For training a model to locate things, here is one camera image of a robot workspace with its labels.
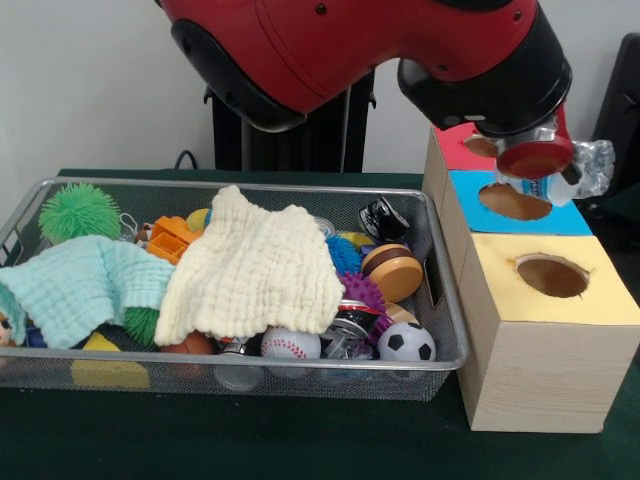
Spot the blue spiky ball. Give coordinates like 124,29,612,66
325,233,364,278

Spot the clear blue packet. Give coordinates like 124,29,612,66
500,138,616,208

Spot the brown wooden yo-yo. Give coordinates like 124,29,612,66
360,243,425,304

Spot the cream yellow waffle cloth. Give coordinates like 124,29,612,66
155,185,348,348

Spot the small green spiky ball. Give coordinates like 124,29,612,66
122,305,161,348

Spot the black white striped toy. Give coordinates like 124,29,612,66
358,197,410,244

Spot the yellow ball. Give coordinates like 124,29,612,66
186,208,213,233

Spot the small baseball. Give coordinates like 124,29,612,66
261,327,323,363

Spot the mint green waffle cloth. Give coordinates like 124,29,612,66
0,235,176,349

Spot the small doll figure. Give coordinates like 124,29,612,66
0,310,26,348

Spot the purple spiky ball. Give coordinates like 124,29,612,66
343,273,389,316

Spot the green spiky rubber ball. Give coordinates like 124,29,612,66
38,182,123,244

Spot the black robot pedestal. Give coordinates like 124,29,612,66
205,68,377,173

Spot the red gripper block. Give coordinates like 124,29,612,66
497,105,576,181

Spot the shallow clear mesh bin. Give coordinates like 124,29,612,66
0,178,471,403

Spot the wooden box with three holes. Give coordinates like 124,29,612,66
422,120,640,434

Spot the dark green table cloth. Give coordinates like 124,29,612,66
0,168,640,480

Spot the yellow toy block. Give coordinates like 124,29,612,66
70,332,151,391

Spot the black upright panel stand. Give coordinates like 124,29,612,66
575,33,640,226

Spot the orange plastic toy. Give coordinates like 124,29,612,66
148,215,204,264

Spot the small soccer ball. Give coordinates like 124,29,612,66
378,322,438,363

